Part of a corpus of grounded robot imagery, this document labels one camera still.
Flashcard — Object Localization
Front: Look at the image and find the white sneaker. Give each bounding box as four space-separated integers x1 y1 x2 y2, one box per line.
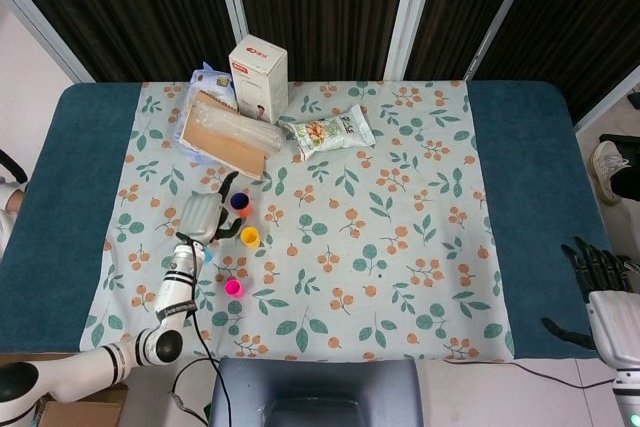
592 140 632 206

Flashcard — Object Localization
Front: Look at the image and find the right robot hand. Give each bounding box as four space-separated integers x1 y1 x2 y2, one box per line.
542 236 640 368

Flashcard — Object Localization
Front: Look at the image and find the brown cardboard box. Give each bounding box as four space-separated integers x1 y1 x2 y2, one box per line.
32 381 129 427

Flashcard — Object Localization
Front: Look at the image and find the nut snack bag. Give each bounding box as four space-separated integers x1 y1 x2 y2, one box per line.
283 103 377 162

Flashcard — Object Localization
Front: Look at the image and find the pale blue plastic package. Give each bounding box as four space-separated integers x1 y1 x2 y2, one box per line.
173 61 239 168

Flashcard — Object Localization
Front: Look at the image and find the grey robot torso cover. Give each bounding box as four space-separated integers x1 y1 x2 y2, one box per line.
208 357 425 427

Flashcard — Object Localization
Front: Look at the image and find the floral fruit print tablecloth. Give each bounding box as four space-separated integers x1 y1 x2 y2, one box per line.
79 79 516 363

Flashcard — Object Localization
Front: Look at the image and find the clear bag of straws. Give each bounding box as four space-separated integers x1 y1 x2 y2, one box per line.
192 101 285 158

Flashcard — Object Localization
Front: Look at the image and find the black cable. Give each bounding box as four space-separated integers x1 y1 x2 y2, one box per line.
171 296 232 427
442 357 617 391

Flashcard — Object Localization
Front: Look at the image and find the person in white clothing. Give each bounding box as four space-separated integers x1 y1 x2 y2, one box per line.
0 149 29 259

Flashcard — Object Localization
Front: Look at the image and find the teal table cover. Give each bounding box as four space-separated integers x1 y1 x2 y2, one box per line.
0 79 614 361

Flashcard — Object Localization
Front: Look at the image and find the tall white carton box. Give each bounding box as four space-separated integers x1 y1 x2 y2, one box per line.
228 34 290 125

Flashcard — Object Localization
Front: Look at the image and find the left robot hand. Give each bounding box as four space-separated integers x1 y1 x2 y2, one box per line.
174 170 241 248

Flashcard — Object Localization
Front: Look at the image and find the brown paper package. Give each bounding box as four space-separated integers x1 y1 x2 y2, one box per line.
179 90 269 181

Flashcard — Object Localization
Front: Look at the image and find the yellow plastic cup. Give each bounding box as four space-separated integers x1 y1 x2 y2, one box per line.
239 226 262 252

